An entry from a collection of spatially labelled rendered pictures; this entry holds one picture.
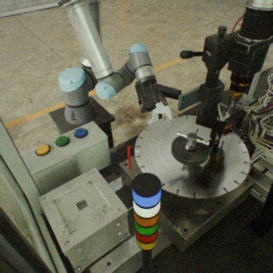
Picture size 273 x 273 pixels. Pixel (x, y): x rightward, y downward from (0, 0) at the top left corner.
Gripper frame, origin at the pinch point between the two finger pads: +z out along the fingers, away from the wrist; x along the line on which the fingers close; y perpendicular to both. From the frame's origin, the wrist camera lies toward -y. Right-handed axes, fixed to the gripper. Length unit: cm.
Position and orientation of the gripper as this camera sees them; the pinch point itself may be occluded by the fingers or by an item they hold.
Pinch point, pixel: (167, 127)
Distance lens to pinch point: 87.5
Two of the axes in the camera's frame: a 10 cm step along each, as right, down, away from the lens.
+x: 1.0, -2.8, -9.6
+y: -9.6, 2.3, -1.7
